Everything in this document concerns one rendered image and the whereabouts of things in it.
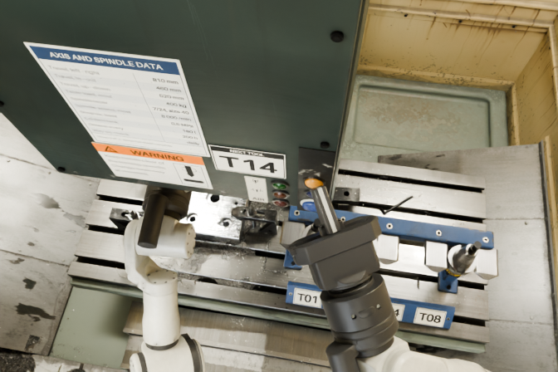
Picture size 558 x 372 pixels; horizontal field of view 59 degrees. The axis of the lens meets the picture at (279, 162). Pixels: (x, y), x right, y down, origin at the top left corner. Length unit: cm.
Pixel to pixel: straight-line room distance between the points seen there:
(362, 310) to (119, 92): 39
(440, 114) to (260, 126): 162
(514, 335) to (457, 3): 106
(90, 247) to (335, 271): 107
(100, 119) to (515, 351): 133
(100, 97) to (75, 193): 138
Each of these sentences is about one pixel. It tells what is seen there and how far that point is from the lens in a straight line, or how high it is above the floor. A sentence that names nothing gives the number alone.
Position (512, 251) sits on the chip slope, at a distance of 171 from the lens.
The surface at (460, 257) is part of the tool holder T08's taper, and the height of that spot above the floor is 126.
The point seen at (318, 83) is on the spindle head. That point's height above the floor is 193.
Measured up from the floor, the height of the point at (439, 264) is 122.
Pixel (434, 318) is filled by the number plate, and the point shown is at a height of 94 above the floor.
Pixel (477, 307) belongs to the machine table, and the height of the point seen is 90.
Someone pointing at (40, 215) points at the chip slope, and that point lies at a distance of 194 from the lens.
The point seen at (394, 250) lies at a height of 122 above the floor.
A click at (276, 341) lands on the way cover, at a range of 155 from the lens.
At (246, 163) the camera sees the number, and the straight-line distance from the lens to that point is 65.
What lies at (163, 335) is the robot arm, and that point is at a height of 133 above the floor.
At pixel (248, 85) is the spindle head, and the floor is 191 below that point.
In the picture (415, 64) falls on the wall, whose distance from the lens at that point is 209.
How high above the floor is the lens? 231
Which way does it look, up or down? 63 degrees down
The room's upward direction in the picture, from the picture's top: 3 degrees counter-clockwise
